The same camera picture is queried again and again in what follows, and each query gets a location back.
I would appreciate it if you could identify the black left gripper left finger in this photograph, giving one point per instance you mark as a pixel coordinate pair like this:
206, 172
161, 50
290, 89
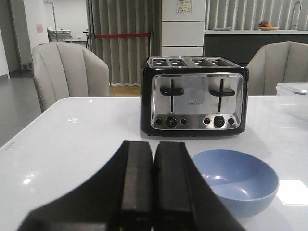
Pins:
116, 198

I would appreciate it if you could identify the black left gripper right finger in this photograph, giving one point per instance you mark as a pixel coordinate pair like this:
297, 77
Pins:
183, 201

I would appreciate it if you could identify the blue bowl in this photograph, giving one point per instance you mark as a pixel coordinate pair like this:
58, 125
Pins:
245, 184

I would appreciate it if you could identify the black and chrome toaster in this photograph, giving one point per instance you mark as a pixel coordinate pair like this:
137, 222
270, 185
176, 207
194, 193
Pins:
193, 96

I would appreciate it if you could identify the beige armchair left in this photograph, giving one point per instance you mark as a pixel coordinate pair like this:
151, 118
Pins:
62, 70

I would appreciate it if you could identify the beige armchair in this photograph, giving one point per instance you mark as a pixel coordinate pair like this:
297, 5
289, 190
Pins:
283, 62
62, 70

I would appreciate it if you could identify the clear plastic container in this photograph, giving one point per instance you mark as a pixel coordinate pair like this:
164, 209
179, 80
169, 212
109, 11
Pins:
292, 98

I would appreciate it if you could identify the red barrier belt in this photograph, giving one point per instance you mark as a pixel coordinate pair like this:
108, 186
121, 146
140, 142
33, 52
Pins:
130, 35

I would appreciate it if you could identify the dark kitchen counter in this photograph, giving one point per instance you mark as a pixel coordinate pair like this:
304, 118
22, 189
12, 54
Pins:
240, 46

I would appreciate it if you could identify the beige armchair right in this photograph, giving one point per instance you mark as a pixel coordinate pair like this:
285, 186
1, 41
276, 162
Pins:
283, 62

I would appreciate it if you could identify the white refrigerator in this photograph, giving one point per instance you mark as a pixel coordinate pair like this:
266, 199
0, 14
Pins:
182, 27

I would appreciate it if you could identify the fruit bowl on counter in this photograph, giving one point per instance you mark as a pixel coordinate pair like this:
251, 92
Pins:
266, 26

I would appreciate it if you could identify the chrome kitchen faucet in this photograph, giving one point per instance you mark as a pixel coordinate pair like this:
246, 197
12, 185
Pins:
297, 7

